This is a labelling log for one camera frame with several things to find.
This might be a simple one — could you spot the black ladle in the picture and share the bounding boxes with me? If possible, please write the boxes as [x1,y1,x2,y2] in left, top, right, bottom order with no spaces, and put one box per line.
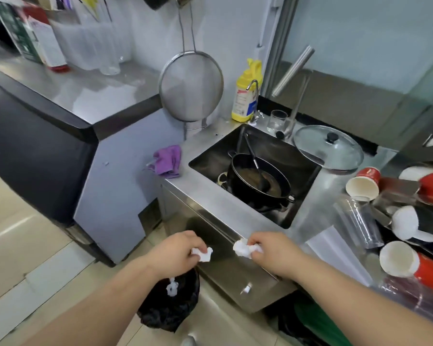
[243,133,275,194]

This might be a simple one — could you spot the stainless steel sink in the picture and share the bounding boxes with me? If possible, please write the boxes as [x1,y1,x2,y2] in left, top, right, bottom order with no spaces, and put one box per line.
[188,124,322,229]

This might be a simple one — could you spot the yellow dish soap bottle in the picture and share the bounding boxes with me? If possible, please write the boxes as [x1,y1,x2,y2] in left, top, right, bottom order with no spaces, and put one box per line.
[231,58,263,123]

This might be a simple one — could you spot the red and white carton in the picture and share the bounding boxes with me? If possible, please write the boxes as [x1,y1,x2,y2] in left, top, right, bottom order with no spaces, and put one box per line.
[23,3,71,73]

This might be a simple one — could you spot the clear plastic cup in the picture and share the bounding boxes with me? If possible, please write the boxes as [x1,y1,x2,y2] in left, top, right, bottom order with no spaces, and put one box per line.
[333,195,385,250]

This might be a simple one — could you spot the person's right forearm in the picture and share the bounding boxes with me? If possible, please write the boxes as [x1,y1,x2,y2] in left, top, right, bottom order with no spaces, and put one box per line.
[292,253,433,346]

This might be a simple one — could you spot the person's right hand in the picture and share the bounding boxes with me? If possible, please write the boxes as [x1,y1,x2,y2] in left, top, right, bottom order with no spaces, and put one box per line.
[248,232,308,281]

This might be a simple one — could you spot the stainless steel cabinet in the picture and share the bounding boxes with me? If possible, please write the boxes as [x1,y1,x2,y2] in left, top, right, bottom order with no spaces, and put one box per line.
[158,178,298,315]

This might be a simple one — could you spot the large white tissue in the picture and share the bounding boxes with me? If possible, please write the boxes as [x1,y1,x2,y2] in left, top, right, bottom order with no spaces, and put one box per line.
[233,238,263,259]

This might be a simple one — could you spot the black appliance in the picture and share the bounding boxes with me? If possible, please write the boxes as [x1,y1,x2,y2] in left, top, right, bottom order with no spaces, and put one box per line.
[0,82,99,229]

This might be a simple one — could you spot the round metal mesh strainer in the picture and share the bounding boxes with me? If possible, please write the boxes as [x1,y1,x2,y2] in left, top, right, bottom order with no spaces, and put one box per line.
[158,3,224,123]

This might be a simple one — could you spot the glass pot lid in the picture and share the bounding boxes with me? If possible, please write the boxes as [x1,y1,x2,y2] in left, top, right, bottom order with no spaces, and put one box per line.
[293,125,364,174]

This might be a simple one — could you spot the small curved chrome faucet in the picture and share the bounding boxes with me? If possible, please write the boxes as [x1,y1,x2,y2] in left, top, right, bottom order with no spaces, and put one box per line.
[245,79,260,125]

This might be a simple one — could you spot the person's left hand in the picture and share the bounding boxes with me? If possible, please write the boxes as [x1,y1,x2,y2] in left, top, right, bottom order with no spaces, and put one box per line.
[147,230,208,282]

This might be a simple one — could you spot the small white tissue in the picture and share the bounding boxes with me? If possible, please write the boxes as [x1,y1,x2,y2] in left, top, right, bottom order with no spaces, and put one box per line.
[191,247,214,263]

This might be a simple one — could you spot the purple cloth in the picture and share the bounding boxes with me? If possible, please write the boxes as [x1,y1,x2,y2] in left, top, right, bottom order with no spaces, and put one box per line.
[146,145,182,179]

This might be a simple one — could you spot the green carton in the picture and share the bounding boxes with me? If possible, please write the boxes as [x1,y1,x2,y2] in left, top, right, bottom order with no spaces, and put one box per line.
[0,0,45,64]

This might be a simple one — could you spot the person's left forearm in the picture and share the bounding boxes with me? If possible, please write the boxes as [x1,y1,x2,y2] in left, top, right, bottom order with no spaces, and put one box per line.
[20,257,161,346]

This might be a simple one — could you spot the clear plastic containers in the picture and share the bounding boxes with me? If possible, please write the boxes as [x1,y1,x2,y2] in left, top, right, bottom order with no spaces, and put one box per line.
[50,0,133,76]

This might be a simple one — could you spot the large red paper cup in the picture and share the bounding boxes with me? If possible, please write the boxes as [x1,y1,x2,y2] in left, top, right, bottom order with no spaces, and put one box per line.
[379,241,433,294]

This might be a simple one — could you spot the clear drinking glass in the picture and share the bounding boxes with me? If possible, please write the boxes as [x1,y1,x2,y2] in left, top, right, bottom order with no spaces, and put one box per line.
[267,110,288,137]

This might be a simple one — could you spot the tall steel faucet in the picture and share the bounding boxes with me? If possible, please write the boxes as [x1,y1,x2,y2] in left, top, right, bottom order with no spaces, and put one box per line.
[271,45,315,141]

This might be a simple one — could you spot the stack of clear plastic cups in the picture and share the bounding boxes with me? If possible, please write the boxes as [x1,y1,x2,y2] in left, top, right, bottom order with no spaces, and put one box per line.
[375,274,433,330]

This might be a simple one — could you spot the black and white paper cup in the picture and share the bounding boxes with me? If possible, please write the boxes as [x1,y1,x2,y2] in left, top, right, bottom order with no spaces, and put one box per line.
[391,205,433,245]

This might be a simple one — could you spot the black trash bag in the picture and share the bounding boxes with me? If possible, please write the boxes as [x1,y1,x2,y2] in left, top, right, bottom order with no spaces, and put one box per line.
[137,267,201,334]

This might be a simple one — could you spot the small red paper cup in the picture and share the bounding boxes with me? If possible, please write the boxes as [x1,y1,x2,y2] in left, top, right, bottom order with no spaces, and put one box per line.
[345,167,382,202]

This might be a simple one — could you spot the green plastic bag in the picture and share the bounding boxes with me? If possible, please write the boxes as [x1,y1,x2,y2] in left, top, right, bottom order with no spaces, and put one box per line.
[293,295,352,346]

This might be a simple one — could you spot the white sheet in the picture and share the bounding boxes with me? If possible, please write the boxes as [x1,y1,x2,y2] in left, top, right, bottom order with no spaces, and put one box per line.
[305,226,373,287]

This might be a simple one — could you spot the black cooking pot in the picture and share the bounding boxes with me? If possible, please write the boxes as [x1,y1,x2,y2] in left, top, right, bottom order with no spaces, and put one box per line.
[217,153,296,214]

